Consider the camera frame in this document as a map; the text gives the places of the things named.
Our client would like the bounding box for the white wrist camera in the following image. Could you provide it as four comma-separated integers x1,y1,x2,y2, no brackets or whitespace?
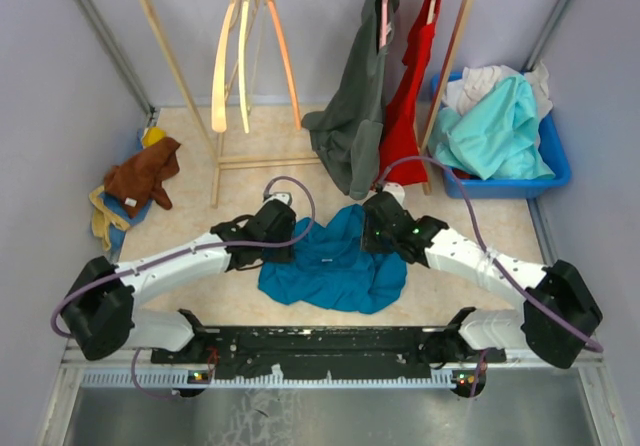
382,182,406,206
263,192,293,207

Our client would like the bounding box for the white toothed cable duct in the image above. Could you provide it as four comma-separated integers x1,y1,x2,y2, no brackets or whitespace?
81,368,475,392

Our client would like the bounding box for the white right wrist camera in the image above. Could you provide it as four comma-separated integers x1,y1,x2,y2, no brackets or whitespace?
382,182,406,206

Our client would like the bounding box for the red t shirt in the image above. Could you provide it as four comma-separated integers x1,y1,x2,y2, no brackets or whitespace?
379,0,441,186

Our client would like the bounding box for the cream wooden hanger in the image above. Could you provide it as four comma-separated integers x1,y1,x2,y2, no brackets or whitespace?
237,0,261,134

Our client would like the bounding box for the brown cloth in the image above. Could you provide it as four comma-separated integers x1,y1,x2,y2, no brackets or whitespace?
103,137,181,219

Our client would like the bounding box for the grey t shirt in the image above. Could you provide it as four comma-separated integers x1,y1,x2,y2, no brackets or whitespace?
302,0,400,201

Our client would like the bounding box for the orange wooden hanger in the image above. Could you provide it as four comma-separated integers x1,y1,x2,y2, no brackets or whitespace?
266,0,302,131

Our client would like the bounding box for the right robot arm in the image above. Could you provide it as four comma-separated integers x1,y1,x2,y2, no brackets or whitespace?
362,190,603,369

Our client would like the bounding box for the light wooden hanger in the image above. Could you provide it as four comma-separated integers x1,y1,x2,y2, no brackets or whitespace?
211,0,239,133

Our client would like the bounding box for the blue t shirt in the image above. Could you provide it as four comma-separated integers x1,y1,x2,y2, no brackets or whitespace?
258,204,407,314

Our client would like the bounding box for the blue cloth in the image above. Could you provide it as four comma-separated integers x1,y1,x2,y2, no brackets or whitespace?
95,192,152,252

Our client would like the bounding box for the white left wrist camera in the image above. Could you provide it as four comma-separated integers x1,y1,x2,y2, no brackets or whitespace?
263,192,293,207

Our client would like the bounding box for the turquoise cloth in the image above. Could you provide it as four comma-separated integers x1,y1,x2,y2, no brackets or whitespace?
428,75,555,180

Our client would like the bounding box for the blue plastic bin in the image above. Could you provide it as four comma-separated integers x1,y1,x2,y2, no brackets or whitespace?
430,71,572,200

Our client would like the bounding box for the beige towel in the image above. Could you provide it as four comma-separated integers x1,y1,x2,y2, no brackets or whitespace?
89,186,131,253

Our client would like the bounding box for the yellow cloth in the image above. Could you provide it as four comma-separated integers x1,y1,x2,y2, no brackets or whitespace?
141,126,167,149

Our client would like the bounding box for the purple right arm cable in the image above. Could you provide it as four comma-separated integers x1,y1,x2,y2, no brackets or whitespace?
374,155,604,400

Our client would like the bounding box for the pink hanger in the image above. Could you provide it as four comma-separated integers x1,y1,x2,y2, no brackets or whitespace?
378,0,390,49

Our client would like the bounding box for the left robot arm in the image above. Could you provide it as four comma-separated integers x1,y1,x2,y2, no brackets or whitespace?
58,193,296,363

